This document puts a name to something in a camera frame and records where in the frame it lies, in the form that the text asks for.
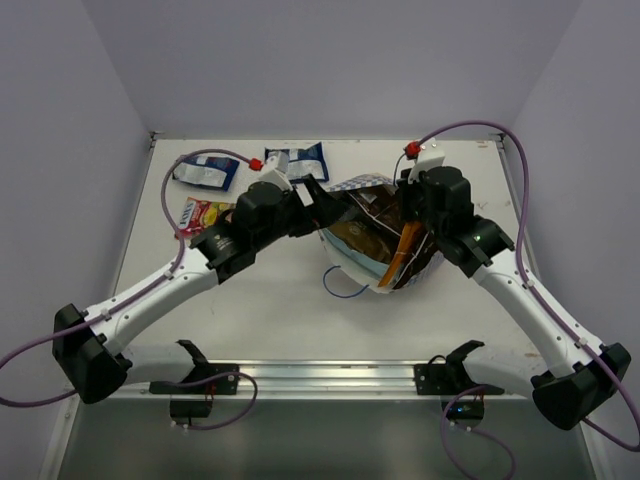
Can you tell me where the orange chip bag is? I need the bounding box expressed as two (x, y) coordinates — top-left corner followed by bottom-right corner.
(378, 221), (425, 287)

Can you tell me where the blue white chip bag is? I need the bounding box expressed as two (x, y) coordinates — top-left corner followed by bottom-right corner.
(264, 142), (329, 184)

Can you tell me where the navy white snack bag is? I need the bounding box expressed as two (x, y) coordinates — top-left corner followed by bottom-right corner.
(172, 155), (240, 192)

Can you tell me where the colourful fruit candy bag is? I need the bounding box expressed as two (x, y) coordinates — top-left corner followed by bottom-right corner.
(177, 197), (235, 238)

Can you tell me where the blue checkered paper bag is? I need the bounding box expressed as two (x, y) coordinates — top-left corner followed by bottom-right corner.
(319, 174), (444, 294)

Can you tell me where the olive brown snack bag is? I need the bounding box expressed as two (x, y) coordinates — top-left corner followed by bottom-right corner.
(328, 220), (399, 264)

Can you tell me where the dark brown chip bag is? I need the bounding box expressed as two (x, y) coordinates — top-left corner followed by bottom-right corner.
(347, 185), (404, 235)

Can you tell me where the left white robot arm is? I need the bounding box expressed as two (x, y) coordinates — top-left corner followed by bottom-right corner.
(52, 174), (349, 404)

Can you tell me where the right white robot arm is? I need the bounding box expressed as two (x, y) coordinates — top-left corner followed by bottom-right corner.
(398, 166), (631, 430)

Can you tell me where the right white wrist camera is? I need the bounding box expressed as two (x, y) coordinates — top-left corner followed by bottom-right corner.
(408, 140), (445, 184)

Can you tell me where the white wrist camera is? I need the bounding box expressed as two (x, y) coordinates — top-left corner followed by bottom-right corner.
(408, 140), (445, 184)
(258, 152), (292, 191)

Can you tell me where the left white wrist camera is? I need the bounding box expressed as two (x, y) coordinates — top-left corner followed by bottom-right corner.
(258, 152), (292, 191)

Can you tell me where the aluminium mounting rail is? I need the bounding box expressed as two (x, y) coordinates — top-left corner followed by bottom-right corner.
(110, 355), (532, 401)

